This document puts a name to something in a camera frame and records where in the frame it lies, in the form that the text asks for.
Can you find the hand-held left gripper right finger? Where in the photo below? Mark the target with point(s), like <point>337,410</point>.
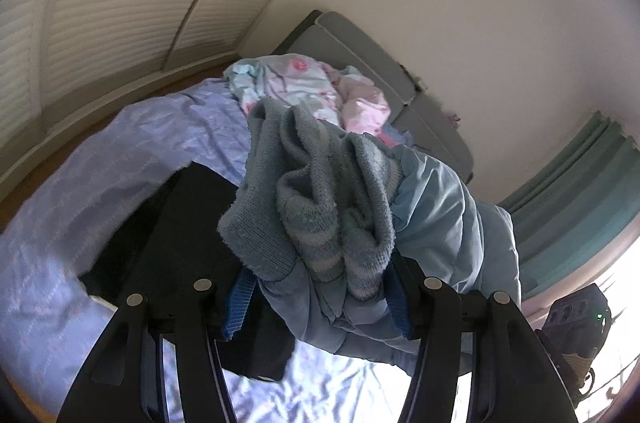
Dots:
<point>400,305</point>

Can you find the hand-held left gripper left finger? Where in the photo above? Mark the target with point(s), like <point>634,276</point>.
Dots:
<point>240,303</point>

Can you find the light blue padded jacket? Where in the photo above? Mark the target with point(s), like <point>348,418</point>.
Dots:
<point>440,213</point>

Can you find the black folded clothes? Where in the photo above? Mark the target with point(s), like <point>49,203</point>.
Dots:
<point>190,213</point>

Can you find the teal curtain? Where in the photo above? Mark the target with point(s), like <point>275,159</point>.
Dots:
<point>565,183</point>

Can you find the lavender bed sheet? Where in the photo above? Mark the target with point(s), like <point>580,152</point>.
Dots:
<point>60,253</point>

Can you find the pink duvet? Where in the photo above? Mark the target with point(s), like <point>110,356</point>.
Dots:
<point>365,108</point>

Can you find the pink floral pyjama cloth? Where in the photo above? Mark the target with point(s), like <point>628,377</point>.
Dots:
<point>295,73</point>

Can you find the grey padded headboard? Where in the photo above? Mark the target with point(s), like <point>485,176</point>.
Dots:
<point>360,48</point>

